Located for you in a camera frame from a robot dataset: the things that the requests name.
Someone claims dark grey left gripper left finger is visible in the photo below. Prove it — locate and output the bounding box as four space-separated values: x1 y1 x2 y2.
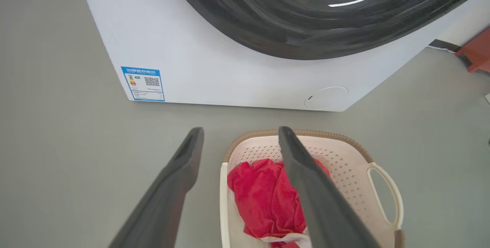
108 127 204 248

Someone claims blue energy label sticker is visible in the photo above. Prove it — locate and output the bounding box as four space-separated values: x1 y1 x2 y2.
121 66 165 102

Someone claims white washing machine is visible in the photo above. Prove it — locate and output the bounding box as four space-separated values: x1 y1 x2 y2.
76 0 490 112

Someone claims red wooden furniture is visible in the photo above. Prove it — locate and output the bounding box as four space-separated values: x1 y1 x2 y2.
455 26 490 73

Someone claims dark round washing machine door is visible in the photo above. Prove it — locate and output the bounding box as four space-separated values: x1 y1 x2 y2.
165 0 490 60

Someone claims cream plastic laundry basket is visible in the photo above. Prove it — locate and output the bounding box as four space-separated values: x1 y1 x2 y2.
219 129 405 248

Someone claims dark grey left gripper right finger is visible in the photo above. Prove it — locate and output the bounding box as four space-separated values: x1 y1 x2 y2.
278 126 382 248

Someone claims red cloth garment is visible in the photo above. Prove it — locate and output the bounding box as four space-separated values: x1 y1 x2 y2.
227 159 332 248

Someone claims white garment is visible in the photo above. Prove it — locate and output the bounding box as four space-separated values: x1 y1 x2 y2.
228 189 313 248

